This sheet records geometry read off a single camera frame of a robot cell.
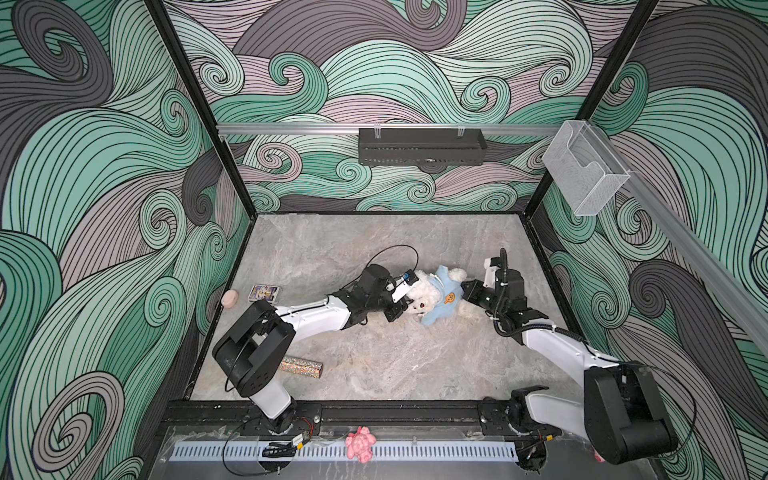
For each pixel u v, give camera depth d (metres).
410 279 0.73
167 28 0.73
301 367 0.79
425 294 0.82
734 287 0.53
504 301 0.67
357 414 0.76
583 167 0.79
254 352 0.44
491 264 0.80
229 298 0.94
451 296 0.86
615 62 0.79
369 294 0.67
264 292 0.95
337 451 0.70
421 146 0.97
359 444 0.67
